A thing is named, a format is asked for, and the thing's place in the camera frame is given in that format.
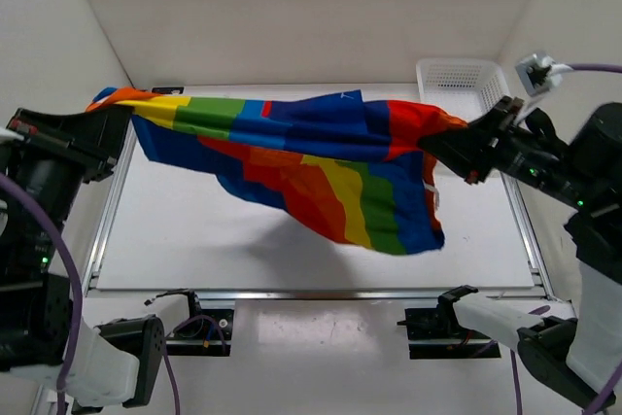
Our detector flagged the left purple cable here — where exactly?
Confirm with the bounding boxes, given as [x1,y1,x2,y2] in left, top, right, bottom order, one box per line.
[0,174,229,415]

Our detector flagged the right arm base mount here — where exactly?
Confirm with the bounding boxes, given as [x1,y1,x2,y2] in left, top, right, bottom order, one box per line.
[397,300,501,361]

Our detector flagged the left aluminium rail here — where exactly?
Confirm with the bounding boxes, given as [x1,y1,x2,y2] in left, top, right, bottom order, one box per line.
[82,134,136,296]

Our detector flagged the rainbow striped shorts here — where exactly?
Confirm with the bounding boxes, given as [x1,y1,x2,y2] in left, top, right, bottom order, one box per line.
[90,87,466,256]

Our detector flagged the black label sticker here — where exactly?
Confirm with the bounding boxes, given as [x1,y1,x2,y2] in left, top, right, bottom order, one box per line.
[152,86,185,95]

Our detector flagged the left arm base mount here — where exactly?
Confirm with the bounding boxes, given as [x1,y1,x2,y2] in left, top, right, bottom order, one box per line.
[144,289,234,357]

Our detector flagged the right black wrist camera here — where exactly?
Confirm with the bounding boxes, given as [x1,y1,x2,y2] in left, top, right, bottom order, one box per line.
[515,51,571,97]

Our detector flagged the white plastic basket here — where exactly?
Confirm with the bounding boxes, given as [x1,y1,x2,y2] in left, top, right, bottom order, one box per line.
[416,58,509,121]

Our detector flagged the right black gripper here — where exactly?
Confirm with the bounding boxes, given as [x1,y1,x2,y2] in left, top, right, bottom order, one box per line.
[419,93,604,206]

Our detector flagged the front aluminium rail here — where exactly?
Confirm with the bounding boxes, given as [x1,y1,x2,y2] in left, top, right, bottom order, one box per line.
[82,288,550,301]

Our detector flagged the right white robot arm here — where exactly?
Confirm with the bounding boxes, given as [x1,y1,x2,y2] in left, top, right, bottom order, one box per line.
[419,97,621,414]

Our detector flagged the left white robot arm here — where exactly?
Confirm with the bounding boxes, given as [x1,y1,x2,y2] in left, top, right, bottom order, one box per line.
[1,106,164,414]

